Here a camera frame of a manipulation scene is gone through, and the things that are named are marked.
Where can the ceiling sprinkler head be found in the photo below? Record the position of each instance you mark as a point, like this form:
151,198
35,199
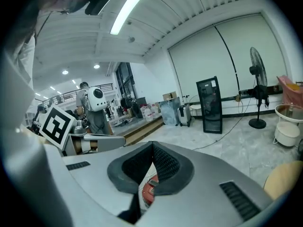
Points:
131,39

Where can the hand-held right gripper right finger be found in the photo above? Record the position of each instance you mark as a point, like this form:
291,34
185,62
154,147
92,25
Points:
201,204

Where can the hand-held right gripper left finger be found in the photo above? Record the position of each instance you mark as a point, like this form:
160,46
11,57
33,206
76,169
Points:
94,185

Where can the round ceiling lamp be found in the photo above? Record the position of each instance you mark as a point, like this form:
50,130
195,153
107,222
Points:
96,66
65,72

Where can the white round side table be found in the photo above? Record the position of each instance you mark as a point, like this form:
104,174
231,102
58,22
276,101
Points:
287,131

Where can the black pedestal fan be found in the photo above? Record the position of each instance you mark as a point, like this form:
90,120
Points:
254,70

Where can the black head-worn camera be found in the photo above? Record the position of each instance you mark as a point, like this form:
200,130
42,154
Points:
98,2

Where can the oval wooden table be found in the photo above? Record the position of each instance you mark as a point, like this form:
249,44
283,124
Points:
284,178

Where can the long ceiling tube light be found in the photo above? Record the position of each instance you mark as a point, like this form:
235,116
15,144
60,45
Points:
130,8

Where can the low wooden platform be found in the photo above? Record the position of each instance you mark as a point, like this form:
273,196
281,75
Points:
142,131

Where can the cardboard box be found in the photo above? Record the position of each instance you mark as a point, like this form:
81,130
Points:
170,96

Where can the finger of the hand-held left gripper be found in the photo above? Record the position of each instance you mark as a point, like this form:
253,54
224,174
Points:
111,142

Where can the white round stool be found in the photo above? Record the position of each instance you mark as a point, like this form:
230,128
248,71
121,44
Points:
195,107

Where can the black jacket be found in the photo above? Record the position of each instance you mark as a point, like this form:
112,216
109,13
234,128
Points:
260,96

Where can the pink chair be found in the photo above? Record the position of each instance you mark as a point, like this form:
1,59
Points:
287,96

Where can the grey blue painting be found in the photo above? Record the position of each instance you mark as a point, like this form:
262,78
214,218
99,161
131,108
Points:
169,112

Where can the silver suitcase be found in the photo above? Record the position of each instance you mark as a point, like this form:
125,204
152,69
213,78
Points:
184,115

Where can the person's white shirt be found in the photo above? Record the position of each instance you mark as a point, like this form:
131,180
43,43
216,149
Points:
28,174

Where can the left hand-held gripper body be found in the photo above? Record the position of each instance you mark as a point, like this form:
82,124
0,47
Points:
55,126

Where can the red-lidded vacuum cleaner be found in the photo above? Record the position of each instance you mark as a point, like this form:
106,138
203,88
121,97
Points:
149,193

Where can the white roller blind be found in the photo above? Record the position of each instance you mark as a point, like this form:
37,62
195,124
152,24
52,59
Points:
198,55
265,44

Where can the yellow cushion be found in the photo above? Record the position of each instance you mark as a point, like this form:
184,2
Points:
293,87

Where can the black glass-door fridge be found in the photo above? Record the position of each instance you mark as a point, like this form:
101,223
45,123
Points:
209,107

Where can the clear plastic water jug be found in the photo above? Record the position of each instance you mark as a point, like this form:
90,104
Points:
155,110
147,114

